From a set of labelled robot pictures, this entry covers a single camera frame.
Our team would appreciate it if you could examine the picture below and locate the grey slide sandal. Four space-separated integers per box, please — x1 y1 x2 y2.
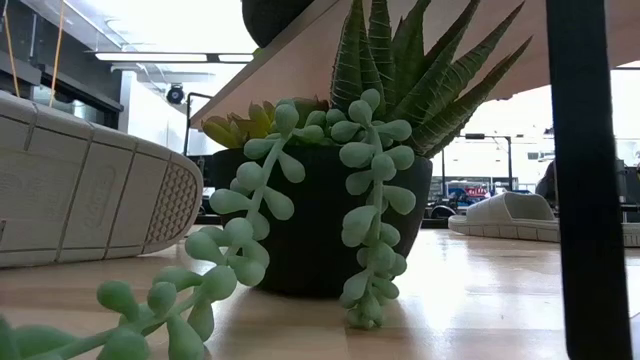
447 191 640 248

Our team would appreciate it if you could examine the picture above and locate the grey shoe sole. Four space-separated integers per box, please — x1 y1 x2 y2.
0 89 205 270

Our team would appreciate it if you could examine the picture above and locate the succulent plant in black pot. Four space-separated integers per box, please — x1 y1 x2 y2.
0 0 534 360

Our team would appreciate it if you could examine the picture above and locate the round black ceiling device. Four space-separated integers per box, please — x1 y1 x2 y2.
165 83 187 106

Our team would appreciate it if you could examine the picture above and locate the black pole stand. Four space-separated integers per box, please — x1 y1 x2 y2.
441 132 515 201

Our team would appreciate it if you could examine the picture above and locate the yellow cable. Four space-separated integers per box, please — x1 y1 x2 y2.
48 0 66 109
1 0 21 99

